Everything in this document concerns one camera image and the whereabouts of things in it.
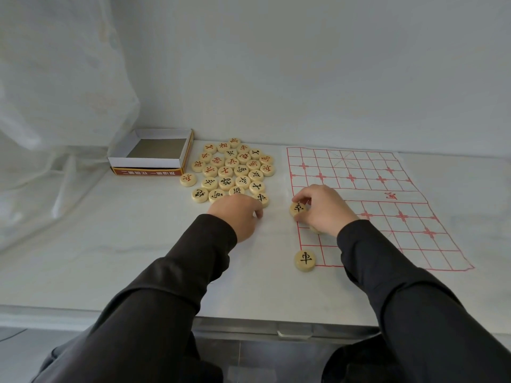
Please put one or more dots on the person's right hand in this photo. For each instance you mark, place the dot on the person's right hand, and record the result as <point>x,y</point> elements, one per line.
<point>329,211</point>

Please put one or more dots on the person's left hand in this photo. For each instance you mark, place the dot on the person's left hand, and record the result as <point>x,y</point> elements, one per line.
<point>237,215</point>

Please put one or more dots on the pile of wooden xiangqi pieces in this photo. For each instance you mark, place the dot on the pile of wooden xiangqi pieces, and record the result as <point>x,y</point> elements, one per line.
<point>225,171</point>

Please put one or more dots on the red grid xiangqi board sheet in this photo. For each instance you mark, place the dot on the red grid xiangqi board sheet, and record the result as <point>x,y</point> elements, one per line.
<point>359,167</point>

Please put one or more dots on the person's left forearm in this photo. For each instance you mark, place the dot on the person's left forearm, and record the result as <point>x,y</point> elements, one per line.
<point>151,307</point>

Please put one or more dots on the person's right forearm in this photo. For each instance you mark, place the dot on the person's right forearm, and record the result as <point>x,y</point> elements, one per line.
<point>419,315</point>

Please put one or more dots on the white cardboard box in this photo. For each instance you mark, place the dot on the white cardboard box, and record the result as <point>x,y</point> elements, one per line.
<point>145,162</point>

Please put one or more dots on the grey desk drawer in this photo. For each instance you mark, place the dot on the grey desk drawer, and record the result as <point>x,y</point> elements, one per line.
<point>239,327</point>

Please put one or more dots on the sheer white curtain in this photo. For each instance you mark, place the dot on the sheer white curtain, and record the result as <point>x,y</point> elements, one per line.
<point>60,115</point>

